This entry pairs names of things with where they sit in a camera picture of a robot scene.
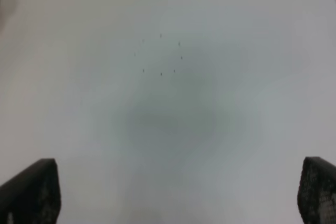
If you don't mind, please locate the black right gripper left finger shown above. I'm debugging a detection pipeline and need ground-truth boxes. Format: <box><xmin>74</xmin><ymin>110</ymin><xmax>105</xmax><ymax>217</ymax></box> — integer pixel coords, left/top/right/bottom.
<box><xmin>1</xmin><ymin>158</ymin><xmax>61</xmax><ymax>223</ymax></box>

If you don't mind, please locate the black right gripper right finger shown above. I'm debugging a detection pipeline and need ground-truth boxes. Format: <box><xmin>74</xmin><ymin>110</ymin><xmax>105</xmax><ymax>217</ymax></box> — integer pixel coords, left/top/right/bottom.
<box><xmin>297</xmin><ymin>157</ymin><xmax>335</xmax><ymax>224</ymax></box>

